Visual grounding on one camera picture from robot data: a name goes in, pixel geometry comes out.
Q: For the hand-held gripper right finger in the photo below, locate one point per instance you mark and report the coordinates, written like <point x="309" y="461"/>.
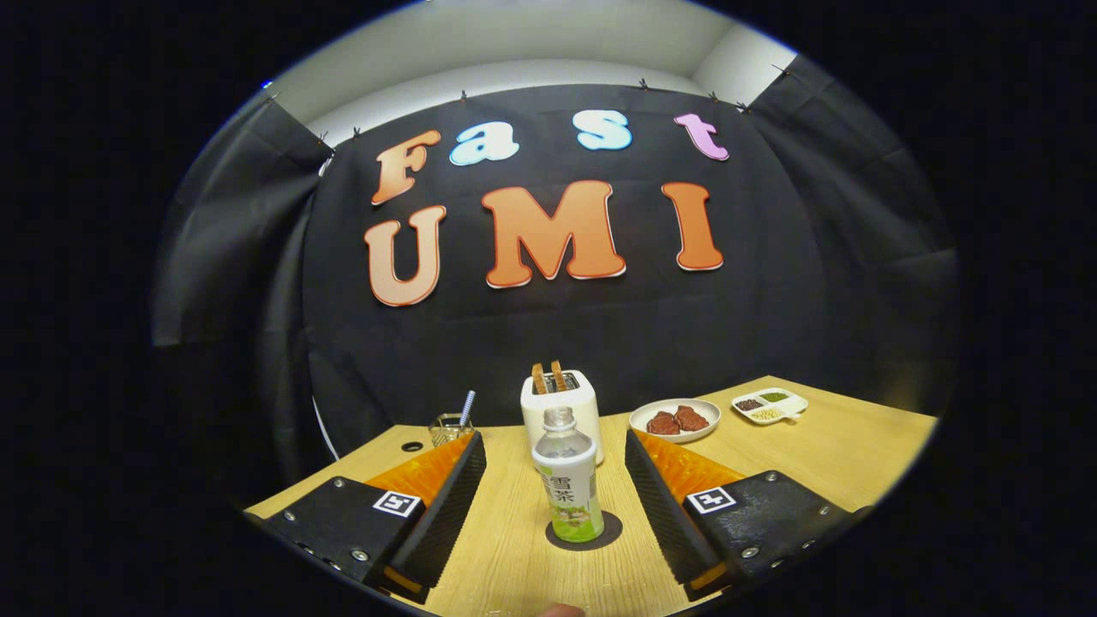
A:
<point x="660" y="514"/>

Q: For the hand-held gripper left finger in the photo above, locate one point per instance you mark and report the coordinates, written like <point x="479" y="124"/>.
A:
<point x="446" y="514"/>

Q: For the dark round coaster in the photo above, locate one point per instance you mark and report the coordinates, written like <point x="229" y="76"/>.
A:
<point x="612" y="530"/>

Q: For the white green label juice bottle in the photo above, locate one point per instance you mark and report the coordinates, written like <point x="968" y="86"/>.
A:
<point x="567" y="488"/>

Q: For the clear glass holder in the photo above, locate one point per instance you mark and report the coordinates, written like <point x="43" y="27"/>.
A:
<point x="446" y="431"/>

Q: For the round white plate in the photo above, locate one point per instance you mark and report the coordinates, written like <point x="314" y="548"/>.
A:
<point x="643" y="428"/>

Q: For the brown meat piece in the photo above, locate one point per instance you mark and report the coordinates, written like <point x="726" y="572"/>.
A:
<point x="692" y="418"/>
<point x="662" y="423"/>

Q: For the striped drinking straw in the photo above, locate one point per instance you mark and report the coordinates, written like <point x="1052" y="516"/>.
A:
<point x="467" y="407"/>

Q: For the white toaster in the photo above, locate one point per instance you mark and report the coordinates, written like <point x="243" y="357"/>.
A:
<point x="587" y="416"/>

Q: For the toast slice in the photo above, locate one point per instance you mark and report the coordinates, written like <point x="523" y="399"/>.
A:
<point x="539" y="379"/>
<point x="559" y="375"/>

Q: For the wooden table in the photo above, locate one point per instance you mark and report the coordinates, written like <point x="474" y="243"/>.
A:
<point x="814" y="454"/>

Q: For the white divided condiment dish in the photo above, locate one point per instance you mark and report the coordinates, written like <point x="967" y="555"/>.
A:
<point x="793" y="403"/>

